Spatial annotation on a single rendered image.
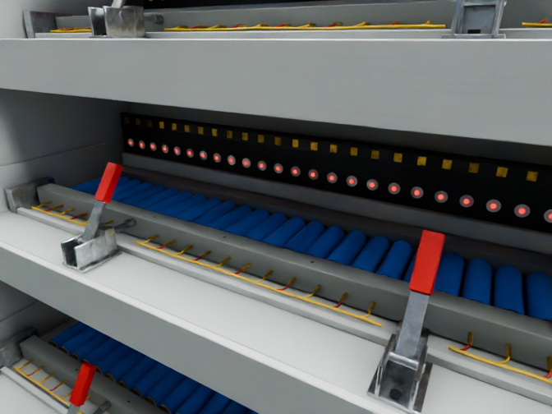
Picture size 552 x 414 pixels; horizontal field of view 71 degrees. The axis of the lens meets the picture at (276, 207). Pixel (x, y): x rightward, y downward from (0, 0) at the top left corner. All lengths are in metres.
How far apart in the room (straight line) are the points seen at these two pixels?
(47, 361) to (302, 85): 0.42
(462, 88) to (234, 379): 0.22
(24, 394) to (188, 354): 0.28
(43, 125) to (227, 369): 0.38
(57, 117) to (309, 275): 0.38
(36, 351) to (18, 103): 0.28
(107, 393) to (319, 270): 0.27
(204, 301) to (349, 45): 0.20
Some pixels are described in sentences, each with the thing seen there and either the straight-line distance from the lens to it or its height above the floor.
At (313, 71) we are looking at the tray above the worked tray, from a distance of 0.23.
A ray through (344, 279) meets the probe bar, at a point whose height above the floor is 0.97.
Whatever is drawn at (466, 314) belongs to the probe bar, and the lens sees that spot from 0.27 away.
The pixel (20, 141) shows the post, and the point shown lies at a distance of 0.53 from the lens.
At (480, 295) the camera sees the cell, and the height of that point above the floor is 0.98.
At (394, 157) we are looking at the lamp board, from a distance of 0.36.
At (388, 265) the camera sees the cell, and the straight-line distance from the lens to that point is 0.31.
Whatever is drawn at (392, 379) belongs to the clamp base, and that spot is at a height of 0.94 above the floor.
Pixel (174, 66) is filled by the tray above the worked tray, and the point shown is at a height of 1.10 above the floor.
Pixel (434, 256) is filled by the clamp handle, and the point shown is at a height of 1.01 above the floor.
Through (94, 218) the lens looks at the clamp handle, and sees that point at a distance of 0.36.
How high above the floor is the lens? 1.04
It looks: 6 degrees down
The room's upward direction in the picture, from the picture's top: 10 degrees clockwise
